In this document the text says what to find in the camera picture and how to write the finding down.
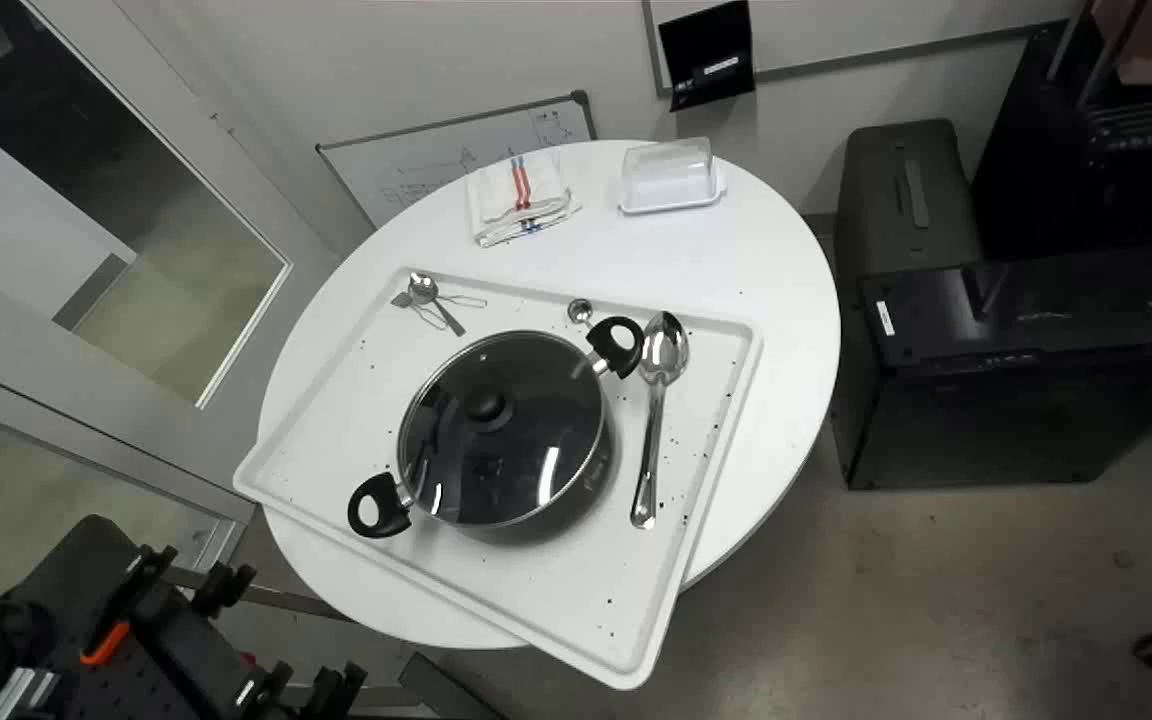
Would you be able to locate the small leaning whiteboard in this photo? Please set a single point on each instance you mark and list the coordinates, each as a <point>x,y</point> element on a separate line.
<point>431,163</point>

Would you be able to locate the black marker holder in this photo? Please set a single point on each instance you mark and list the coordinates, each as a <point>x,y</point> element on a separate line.
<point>707,53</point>

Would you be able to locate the white framed glass partition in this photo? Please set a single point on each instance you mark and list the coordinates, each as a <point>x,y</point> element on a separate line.
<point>16,386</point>

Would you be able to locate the glass pot lid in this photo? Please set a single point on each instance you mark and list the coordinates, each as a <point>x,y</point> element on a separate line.
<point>501,424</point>

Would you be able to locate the black equipment stand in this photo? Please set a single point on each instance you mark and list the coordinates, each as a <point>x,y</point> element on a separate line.
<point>137,655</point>

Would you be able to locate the large wall whiteboard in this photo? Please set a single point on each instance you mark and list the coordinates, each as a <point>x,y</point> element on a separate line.
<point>896,26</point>

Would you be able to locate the black cooking pot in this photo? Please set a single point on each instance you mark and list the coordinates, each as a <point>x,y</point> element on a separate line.
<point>378,504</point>

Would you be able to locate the large metal serving spoon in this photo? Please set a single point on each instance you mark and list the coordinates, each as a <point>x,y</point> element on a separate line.
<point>661,356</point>

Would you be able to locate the clear plastic container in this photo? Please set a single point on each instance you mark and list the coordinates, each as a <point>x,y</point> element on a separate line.
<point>665,178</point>

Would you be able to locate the folded white striped towel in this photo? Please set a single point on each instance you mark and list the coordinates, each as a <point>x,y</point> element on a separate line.
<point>517,196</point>

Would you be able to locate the white plastic tray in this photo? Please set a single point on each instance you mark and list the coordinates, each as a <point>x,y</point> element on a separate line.
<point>560,587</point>

